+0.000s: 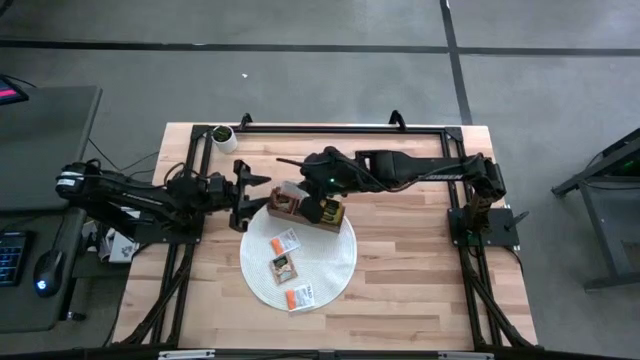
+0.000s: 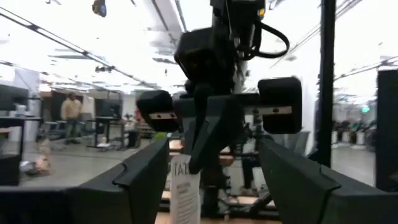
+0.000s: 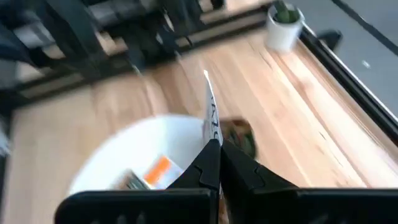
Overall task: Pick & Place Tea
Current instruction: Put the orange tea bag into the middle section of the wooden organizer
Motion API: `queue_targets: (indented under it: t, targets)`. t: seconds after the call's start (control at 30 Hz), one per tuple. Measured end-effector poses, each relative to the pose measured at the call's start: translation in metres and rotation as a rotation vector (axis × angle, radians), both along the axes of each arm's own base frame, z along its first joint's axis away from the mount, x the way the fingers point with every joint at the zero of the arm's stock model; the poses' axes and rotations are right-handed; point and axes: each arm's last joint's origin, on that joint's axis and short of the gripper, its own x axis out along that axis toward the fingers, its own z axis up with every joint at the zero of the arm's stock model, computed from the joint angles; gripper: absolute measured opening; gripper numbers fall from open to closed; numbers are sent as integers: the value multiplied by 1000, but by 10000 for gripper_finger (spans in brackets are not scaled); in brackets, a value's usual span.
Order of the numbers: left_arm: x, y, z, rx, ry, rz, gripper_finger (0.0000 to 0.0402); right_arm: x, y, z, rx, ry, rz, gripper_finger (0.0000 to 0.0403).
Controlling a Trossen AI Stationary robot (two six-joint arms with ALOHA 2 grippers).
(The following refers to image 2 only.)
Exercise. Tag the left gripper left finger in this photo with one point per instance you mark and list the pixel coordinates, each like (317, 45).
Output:
(124, 199)

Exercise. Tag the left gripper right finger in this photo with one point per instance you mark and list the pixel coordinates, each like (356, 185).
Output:
(304, 199)

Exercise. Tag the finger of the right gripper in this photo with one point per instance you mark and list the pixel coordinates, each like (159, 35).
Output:
(199, 105)
(224, 124)

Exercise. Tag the white orange Tazo tea bag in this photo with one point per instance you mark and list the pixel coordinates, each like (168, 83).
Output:
(185, 199)

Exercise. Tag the person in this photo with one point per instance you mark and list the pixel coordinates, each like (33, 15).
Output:
(248, 171)
(71, 109)

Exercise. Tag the black ceiling spotlight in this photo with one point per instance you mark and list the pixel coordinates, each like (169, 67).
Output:
(99, 7)

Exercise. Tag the black computer monitor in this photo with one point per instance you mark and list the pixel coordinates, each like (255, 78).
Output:
(12, 98)

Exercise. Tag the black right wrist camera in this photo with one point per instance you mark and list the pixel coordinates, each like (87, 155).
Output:
(199, 56)

